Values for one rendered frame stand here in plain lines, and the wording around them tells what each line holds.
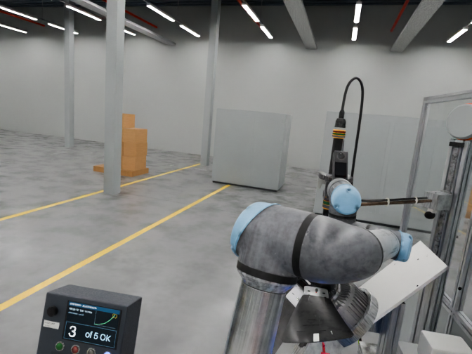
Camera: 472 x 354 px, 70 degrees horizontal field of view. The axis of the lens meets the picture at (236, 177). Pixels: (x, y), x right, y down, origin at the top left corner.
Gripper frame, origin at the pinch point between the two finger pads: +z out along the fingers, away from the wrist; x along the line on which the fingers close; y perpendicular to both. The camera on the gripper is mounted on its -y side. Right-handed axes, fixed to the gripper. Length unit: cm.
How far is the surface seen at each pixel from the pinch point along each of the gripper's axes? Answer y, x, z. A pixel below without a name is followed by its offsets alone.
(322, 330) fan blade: 47, 0, -24
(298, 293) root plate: 51, -6, 5
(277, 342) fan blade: 67, -12, -7
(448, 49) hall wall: -296, 470, 1152
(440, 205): 13, 51, 28
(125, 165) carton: 139, -435, 696
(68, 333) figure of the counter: 49, -74, -45
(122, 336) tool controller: 47, -57, -44
